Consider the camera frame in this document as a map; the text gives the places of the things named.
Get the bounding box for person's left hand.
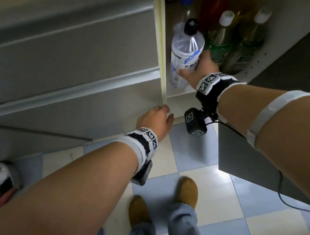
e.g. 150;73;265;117
136;105;175;143

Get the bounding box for person's right hand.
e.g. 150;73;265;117
176;50;220;91

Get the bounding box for clear bottle with black cap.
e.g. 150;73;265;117
170;18;205;89

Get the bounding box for person's right forearm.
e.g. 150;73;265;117
218;82;310;175

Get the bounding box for person's left forearm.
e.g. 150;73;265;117
0;140;143;235

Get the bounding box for marker wristband on right wrist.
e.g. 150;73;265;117
195;72;247;117

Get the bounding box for marker wristband on wrist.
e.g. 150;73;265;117
195;72;247;117
124;127;159;175

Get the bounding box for white cabinet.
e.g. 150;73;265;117
153;0;298;125

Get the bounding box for marker wristband on left wrist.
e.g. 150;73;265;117
124;127;159;175

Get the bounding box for green bottle with white cap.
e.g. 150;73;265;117
205;10;237;66
221;7;272;75

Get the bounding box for clear bottle with blue cap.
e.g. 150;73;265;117
179;0;196;23

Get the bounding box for red bottle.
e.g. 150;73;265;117
200;0;229;33

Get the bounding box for person's brown right shoe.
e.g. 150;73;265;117
175;176;199;210

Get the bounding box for person's brown shoe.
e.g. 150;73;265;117
175;176;199;210
128;195;152;229

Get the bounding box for grey cabinet door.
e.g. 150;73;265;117
217;30;310;207

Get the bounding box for yellow bottle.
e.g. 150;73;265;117
233;0;255;33

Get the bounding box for person's brown left shoe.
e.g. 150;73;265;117
128;195;152;229

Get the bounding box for grey drawer front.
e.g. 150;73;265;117
0;69;168;158
0;0;156;47
0;6;161;106

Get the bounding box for person's grey trousers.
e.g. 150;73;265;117
97;202;196;235

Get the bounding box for white and red object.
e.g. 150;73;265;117
0;160;23;207

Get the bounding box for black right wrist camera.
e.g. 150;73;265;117
184;107;208;137

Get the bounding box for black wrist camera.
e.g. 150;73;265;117
184;107;208;137
130;160;154;186

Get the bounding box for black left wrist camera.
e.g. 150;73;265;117
130;160;154;186

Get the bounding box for black cable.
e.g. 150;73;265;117
205;120;310;211

